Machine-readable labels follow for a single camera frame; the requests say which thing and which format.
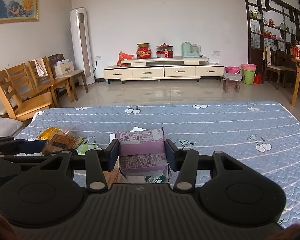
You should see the light green snack packet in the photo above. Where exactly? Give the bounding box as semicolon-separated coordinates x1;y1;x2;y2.
76;142;98;157

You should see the red and gold pot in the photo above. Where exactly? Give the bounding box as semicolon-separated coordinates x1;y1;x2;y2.
137;43;153;59

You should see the dark wooden dining chair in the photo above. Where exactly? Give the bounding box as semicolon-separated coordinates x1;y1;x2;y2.
262;46;297;90

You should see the red plastic bag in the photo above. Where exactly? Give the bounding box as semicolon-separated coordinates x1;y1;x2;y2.
117;51;135;67

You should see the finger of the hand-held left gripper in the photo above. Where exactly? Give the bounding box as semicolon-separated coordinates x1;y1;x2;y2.
0;136;47;155
0;154;58;164

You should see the red and white gift bag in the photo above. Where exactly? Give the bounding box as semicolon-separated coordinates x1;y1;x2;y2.
290;41;300;61

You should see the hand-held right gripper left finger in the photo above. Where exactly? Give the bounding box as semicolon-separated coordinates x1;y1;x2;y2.
37;138;120;193

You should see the white towel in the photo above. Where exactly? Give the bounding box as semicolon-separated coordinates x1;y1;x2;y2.
33;58;48;77

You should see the beige towel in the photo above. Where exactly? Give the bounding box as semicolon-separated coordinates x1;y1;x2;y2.
262;47;272;65

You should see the dark green snack packet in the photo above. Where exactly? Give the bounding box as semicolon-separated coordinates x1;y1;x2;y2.
144;174;169;183

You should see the mint green kitchen appliance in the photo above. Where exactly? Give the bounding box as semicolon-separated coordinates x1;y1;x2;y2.
181;42;202;57

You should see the small wooden stool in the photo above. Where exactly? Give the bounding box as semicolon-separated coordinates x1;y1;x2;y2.
222;73;242;93

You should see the yellow snack packet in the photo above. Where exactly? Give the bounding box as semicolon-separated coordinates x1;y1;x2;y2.
37;127;63;141

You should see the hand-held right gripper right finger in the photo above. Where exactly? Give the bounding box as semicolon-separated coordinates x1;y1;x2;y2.
164;138;251;193

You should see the pink basin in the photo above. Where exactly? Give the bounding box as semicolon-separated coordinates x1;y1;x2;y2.
225;66;241;75

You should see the white and red cardboard box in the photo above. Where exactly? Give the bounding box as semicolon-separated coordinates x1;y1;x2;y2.
103;123;171;184

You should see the purple snack packet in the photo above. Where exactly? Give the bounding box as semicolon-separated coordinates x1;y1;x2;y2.
115;129;169;178

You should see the grey-blue quilted blanket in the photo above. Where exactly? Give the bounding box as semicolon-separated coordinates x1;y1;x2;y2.
14;101;300;228

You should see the clear cracker packet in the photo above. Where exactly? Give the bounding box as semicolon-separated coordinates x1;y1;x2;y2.
62;129;83;150

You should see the green bucket with pink rim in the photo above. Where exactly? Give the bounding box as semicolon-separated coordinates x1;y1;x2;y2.
241;64;258;85

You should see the dark brown cushioned chair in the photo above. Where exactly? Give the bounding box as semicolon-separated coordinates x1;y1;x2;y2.
48;53;89;94

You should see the white tower air conditioner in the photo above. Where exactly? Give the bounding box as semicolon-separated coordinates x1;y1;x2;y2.
69;7;96;85

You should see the light wooden chair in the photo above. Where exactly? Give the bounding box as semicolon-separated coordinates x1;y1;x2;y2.
0;71;53;126
27;57;75;103
5;63;60;108

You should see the cream low cabinet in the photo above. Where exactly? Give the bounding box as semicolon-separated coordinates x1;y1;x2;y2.
103;55;226;83

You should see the dark wooden display shelf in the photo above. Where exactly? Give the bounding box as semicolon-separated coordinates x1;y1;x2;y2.
242;0;300;83

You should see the small brown snack packet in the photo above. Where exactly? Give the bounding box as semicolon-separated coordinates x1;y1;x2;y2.
41;131;67;155

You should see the red carousel gift box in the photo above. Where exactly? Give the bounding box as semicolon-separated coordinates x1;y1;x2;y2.
156;43;175;58

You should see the grey sofa cushion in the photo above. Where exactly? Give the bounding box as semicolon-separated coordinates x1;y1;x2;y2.
0;116;25;138

